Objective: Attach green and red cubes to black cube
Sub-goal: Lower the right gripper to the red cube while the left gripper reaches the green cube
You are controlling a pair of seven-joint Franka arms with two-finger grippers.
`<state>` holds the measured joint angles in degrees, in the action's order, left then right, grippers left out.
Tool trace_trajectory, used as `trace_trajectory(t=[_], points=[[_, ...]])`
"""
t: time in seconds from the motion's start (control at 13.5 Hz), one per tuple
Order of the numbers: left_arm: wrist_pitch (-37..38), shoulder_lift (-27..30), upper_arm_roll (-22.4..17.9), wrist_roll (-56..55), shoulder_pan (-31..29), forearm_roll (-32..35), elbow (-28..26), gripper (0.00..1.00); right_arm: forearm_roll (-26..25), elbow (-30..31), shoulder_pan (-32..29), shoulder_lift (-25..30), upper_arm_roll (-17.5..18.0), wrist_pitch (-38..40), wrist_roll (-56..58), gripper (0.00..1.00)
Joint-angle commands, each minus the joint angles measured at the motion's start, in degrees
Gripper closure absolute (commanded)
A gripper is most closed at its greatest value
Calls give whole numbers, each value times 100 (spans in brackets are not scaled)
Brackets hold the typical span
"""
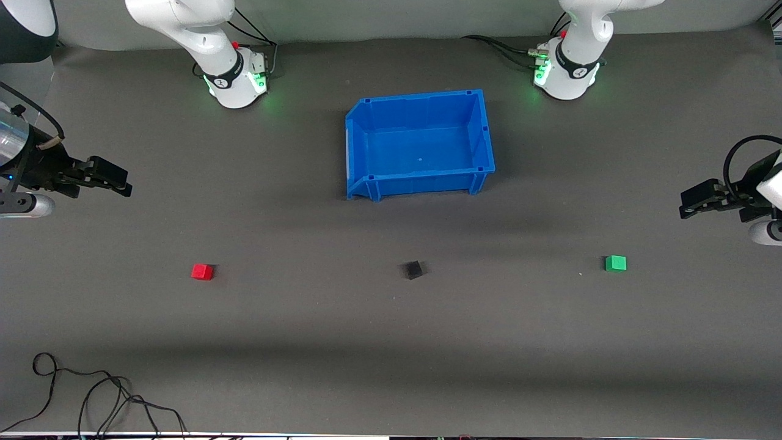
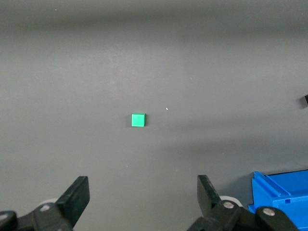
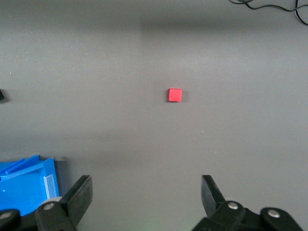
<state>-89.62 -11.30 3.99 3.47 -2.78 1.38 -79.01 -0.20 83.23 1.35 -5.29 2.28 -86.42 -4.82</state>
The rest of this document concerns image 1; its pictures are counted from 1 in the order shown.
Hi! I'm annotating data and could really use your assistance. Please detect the blue plastic bin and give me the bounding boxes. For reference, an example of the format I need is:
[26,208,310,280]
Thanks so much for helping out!
[345,89,496,202]

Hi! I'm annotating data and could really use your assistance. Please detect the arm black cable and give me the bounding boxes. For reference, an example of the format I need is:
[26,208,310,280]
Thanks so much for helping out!
[0,82,65,142]
[723,135,782,197]

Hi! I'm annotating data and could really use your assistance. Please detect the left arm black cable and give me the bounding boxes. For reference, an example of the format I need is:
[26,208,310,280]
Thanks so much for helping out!
[723,135,782,197]

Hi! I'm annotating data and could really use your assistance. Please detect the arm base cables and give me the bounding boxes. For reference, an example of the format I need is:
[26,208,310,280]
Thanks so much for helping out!
[193,6,279,79]
[461,12,572,69]

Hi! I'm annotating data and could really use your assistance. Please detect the thin black loose cable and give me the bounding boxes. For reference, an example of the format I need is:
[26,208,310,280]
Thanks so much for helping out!
[0,352,190,438]

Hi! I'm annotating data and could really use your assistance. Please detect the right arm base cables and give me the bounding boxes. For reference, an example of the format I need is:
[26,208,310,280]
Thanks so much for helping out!
[193,6,279,79]

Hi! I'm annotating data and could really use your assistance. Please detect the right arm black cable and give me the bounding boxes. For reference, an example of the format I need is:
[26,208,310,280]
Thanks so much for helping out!
[0,82,65,142]

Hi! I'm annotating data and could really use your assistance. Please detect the dark grey table mat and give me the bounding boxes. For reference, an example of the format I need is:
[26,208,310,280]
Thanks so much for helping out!
[0,21,782,437]

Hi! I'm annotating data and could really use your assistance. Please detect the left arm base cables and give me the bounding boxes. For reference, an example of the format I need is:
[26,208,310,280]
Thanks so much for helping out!
[461,12,572,69]

